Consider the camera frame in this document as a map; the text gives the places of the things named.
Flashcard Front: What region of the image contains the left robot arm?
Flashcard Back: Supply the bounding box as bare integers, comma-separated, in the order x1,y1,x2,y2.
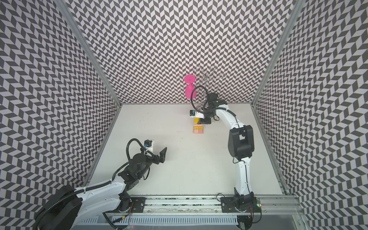
32,139,167,230

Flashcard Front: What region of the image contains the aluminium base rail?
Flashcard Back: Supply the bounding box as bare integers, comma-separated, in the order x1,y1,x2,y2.
74,193,310,230

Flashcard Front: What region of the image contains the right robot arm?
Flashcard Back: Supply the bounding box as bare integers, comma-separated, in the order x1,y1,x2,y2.
186,85,255,212

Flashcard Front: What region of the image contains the pink plastic wine glass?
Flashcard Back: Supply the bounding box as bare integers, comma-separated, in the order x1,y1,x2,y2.
184,75,196,99

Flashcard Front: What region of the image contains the chrome glass holder stand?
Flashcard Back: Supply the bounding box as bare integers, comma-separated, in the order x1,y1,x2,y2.
189,67,227,115

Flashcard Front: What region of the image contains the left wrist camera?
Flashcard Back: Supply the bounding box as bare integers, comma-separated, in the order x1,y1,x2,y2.
143,140,154,153

